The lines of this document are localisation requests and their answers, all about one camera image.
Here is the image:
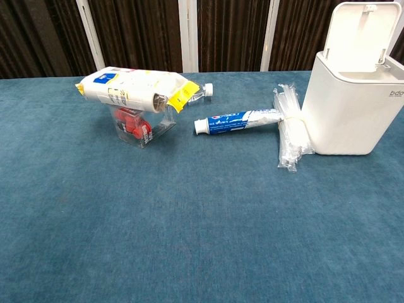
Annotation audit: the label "white square container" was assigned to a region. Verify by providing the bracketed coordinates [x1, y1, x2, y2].
[301, 1, 404, 157]

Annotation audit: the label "blue white toothpaste tube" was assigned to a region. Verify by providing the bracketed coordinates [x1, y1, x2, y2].
[193, 107, 282, 136]

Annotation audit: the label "clear plastic water bottle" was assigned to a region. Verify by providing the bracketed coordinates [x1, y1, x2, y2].
[186, 82, 215, 105]

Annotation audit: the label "blue velvet table cover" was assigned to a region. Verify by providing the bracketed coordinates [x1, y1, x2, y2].
[0, 71, 404, 303]

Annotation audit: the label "clear plastic box red contents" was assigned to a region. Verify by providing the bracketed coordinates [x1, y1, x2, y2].
[107, 105, 177, 150]

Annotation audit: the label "bundle of wrapped clear straws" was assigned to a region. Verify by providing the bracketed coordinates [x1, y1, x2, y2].
[273, 82, 315, 174]

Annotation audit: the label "white yellow paper cup package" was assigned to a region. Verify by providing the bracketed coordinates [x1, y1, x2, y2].
[74, 66, 199, 115]

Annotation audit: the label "dark brown pleated curtain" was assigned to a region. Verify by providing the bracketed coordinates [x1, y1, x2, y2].
[0, 0, 404, 80]

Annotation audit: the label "white partition frame post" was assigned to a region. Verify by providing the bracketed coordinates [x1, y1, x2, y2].
[75, 0, 105, 71]
[178, 0, 199, 73]
[260, 0, 281, 72]

